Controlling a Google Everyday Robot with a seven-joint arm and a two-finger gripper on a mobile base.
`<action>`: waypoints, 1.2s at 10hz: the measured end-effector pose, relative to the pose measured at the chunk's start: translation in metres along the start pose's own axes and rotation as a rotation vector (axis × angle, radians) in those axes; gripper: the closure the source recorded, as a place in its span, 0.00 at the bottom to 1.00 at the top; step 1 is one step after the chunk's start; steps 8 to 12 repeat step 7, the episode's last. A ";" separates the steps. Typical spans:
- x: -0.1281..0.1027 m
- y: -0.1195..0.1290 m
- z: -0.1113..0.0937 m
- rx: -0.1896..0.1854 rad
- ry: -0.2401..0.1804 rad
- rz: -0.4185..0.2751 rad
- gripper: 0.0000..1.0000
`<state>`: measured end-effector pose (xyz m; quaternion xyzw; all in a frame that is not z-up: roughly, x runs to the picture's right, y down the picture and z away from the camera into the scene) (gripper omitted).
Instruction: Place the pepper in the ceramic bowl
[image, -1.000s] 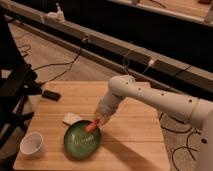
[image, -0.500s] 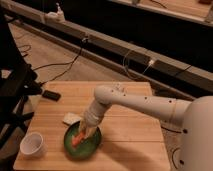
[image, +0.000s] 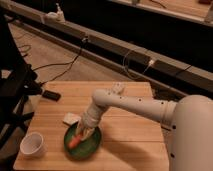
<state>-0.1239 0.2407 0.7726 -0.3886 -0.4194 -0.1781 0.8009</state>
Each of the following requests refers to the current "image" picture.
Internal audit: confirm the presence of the white cup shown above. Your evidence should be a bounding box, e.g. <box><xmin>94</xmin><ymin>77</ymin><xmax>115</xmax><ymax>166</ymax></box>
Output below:
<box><xmin>20</xmin><ymin>132</ymin><xmax>46</xmax><ymax>158</ymax></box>

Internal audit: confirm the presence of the black rectangular device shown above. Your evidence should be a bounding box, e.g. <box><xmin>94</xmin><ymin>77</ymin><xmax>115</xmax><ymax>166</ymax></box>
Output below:
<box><xmin>42</xmin><ymin>90</ymin><xmax>61</xmax><ymax>101</ymax></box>

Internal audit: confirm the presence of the grey metal rail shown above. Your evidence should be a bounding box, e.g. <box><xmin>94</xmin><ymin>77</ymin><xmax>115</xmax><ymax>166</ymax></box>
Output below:
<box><xmin>0</xmin><ymin>0</ymin><xmax>213</xmax><ymax>98</ymax></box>

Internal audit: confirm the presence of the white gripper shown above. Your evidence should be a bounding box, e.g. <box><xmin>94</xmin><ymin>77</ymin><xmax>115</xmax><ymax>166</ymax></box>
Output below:
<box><xmin>76</xmin><ymin>103</ymin><xmax>106</xmax><ymax>140</ymax></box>

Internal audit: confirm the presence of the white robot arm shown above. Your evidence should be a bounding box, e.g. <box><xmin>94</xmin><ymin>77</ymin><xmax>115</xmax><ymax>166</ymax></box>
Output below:
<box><xmin>76</xmin><ymin>89</ymin><xmax>213</xmax><ymax>171</ymax></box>

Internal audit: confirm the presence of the black floor cable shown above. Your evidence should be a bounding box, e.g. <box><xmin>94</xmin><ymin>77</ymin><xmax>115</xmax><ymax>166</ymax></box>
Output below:
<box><xmin>31</xmin><ymin>38</ymin><xmax>88</xmax><ymax>85</ymax></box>

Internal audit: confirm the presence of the black tripod stand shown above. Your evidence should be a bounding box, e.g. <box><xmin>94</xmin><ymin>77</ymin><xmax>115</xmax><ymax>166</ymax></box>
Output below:
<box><xmin>0</xmin><ymin>13</ymin><xmax>44</xmax><ymax>148</ymax></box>

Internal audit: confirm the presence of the white sponge block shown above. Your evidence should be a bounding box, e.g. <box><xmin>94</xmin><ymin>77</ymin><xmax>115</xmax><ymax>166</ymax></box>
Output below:
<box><xmin>63</xmin><ymin>113</ymin><xmax>81</xmax><ymax>125</ymax></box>

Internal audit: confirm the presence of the white looped cable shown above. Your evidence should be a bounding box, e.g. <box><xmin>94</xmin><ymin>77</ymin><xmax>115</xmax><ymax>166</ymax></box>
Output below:
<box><xmin>122</xmin><ymin>49</ymin><xmax>155</xmax><ymax>81</ymax></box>

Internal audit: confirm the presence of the white object on rail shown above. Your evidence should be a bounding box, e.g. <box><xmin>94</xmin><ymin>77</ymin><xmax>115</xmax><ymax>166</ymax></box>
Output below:
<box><xmin>45</xmin><ymin>4</ymin><xmax>65</xmax><ymax>23</ymax></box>

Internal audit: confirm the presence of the green ceramic bowl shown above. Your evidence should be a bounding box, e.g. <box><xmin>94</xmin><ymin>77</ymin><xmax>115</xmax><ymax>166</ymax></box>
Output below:
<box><xmin>64</xmin><ymin>122</ymin><xmax>102</xmax><ymax>160</ymax></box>

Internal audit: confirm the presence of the white tube with cap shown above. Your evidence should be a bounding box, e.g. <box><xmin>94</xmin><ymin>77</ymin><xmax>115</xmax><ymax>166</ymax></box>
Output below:
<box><xmin>107</xmin><ymin>82</ymin><xmax>125</xmax><ymax>94</ymax></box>

